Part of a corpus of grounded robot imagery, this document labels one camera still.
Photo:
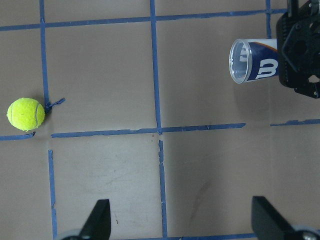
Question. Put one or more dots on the tennis ball can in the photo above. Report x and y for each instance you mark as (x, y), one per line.
(253, 59)

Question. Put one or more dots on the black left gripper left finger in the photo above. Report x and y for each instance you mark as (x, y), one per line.
(98, 224)

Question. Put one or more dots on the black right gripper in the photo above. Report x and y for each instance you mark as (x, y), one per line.
(298, 47)

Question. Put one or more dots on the brown paper table cover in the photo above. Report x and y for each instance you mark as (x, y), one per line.
(140, 109)

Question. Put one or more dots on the tennis ball near loose tape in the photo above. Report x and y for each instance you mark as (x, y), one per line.
(26, 114)

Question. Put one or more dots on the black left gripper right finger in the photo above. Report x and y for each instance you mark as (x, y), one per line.
(267, 223)

